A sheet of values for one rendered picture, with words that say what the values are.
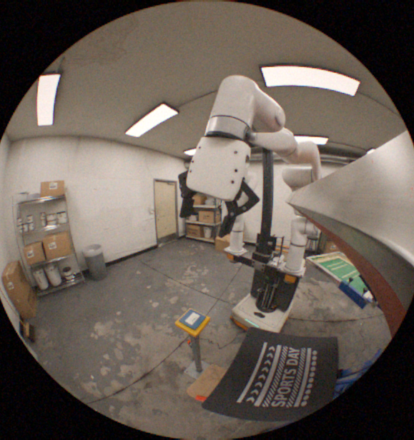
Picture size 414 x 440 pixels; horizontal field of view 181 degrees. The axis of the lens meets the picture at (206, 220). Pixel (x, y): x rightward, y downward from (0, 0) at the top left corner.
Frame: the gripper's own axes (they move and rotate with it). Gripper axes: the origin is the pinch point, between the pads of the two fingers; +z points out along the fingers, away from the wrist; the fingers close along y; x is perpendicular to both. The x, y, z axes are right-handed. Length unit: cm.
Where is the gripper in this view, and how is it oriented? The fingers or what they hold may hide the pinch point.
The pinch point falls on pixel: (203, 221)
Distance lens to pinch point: 24.5
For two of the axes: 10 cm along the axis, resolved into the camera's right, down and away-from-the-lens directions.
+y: -8.2, -3.8, 4.4
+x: -5.2, 1.5, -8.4
